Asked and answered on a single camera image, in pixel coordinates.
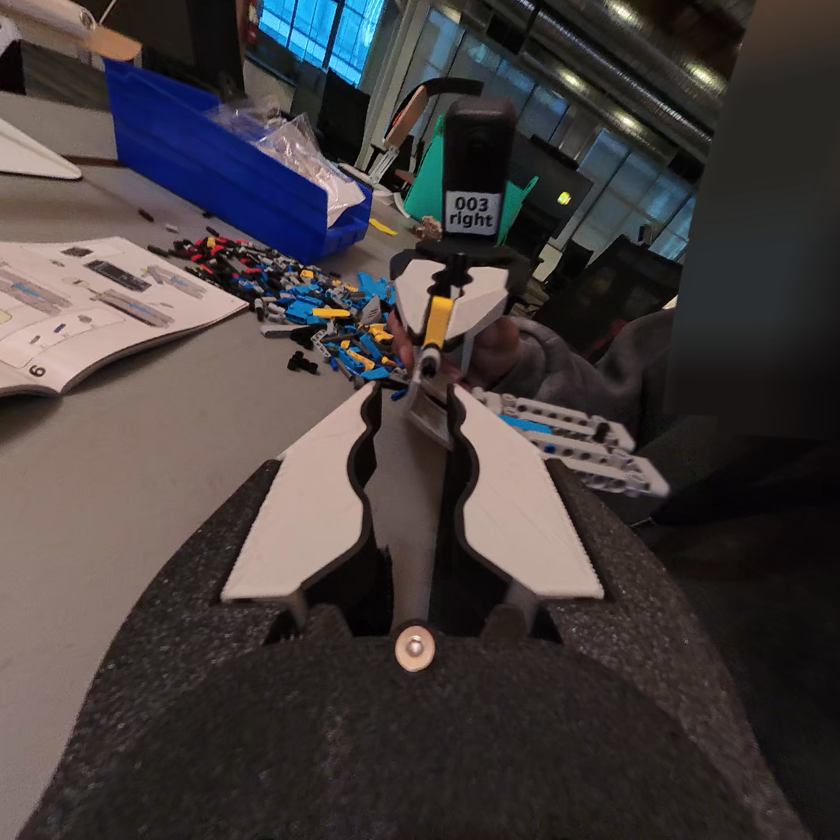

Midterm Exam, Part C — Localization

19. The plywood stand with black arc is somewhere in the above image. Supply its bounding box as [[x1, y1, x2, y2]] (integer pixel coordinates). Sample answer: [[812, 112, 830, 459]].
[[357, 77, 486, 189]]

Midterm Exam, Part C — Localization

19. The pile of toy bricks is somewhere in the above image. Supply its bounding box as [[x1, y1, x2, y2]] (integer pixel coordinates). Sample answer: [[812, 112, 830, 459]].
[[147, 226, 412, 403]]

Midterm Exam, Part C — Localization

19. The yellow toy connector pin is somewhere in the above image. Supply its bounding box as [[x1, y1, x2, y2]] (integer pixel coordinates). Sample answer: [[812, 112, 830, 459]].
[[416, 258, 475, 383]]

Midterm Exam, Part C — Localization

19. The white paper sheet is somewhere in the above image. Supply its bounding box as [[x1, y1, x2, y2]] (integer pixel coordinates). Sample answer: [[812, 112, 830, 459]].
[[0, 118, 84, 182]]

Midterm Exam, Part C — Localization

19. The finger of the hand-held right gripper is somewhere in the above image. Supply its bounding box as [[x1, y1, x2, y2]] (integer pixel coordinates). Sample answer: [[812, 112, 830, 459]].
[[394, 259, 448, 336], [445, 266, 511, 379]]

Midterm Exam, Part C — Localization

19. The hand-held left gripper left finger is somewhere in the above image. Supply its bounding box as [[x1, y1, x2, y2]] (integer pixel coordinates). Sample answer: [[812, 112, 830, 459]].
[[220, 382, 383, 603]]

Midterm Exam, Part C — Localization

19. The metal ventilation duct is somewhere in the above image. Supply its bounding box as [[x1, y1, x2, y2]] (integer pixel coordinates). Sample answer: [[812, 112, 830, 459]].
[[486, 0, 718, 160]]

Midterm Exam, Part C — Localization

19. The open instruction booklet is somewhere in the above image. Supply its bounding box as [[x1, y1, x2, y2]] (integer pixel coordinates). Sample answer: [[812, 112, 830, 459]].
[[0, 236, 249, 399]]

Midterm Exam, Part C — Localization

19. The person's grey sweatshirt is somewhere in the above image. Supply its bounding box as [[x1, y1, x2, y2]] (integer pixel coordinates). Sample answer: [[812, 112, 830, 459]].
[[630, 420, 840, 840]]

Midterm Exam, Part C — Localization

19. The clear plastic bag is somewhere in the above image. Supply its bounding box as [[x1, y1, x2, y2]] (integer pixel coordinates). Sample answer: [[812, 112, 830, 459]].
[[203, 101, 368, 228]]

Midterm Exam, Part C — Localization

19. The blue storage bin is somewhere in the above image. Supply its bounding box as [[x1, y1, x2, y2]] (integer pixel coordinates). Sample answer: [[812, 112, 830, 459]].
[[103, 58, 374, 263]]

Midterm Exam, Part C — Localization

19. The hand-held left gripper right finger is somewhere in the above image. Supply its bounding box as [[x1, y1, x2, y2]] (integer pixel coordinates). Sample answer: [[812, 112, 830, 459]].
[[449, 384, 605, 601]]

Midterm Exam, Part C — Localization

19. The black wall screen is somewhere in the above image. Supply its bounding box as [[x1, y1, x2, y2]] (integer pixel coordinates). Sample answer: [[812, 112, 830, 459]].
[[508, 134, 595, 241]]

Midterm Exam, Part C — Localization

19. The person's right hand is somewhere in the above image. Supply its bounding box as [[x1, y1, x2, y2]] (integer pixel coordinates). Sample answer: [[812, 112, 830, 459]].
[[387, 308, 523, 396]]

